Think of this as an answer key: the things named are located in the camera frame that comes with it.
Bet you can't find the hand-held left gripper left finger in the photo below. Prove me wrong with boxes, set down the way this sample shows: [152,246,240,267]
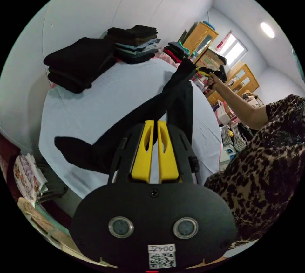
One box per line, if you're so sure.
[131,120,155,182]

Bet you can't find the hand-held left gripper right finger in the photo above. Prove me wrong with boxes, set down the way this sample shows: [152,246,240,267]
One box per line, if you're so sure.
[157,120,179,182]

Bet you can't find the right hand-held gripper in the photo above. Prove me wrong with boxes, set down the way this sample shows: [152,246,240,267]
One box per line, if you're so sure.
[195,66,228,83]

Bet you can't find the black pants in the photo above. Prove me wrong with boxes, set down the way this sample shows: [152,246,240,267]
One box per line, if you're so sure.
[54,58,198,176]

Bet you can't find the person's right forearm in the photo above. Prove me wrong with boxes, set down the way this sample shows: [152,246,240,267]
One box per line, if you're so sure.
[213,82,271,131]

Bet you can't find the person's right hand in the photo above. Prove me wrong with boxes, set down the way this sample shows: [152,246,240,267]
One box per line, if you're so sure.
[207,75,224,91]

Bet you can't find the printed carton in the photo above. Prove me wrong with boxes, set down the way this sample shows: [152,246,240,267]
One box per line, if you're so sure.
[195,48,226,74]

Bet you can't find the wooden cupboard with glass door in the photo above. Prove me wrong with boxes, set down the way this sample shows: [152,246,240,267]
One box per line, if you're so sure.
[183,21,219,58]

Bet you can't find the wide wooden cupboard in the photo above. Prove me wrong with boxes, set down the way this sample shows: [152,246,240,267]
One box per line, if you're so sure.
[207,61,260,107]

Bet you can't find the pile of colourful clothes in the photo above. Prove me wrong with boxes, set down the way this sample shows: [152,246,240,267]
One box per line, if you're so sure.
[163,41,192,64]

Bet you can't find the window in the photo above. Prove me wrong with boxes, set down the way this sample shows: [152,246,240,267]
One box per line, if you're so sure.
[215,30,247,69]

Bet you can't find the ceiling lamp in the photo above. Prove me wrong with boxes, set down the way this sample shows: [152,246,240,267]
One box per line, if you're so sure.
[260,22,275,39]

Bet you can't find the pile of dark folded clothes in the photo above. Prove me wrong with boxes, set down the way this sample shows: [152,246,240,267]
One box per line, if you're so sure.
[104,24,159,65]

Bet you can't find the person's body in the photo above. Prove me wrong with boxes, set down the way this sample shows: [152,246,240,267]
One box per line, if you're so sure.
[204,94,305,243]

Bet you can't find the pile of black clothes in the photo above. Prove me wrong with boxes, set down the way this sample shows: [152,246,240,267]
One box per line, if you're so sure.
[43,37,118,94]

